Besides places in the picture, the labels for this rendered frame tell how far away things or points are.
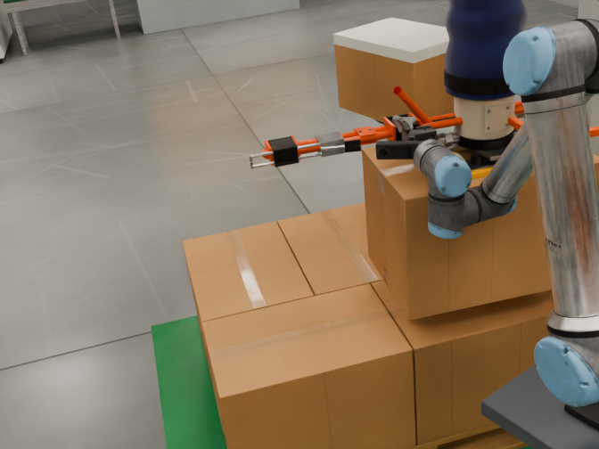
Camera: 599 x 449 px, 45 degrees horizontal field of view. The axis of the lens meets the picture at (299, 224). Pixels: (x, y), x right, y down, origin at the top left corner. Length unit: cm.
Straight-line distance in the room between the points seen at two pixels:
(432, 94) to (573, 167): 219
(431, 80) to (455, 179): 180
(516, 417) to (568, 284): 39
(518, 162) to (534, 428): 60
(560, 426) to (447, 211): 56
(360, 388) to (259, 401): 31
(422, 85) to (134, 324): 177
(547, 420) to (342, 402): 74
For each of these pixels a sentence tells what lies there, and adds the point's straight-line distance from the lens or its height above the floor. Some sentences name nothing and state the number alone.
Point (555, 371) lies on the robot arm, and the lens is 155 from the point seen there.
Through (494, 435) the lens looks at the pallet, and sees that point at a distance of 273.
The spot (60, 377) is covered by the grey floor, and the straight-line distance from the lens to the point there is 334.
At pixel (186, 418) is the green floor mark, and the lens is 294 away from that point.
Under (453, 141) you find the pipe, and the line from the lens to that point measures 215.
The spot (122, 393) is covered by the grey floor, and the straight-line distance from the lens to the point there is 314.
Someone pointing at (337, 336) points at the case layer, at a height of 54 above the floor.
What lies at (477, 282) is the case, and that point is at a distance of 219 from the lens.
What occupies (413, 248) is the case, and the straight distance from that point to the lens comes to 204.
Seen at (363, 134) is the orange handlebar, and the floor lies 119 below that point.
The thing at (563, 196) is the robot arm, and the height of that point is 130.
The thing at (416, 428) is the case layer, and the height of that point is 22.
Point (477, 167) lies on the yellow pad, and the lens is 209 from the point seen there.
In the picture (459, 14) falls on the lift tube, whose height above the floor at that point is 148.
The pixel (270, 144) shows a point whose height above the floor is 120.
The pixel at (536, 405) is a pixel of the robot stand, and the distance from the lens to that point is 177.
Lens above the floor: 194
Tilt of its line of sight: 28 degrees down
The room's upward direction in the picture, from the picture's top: 7 degrees counter-clockwise
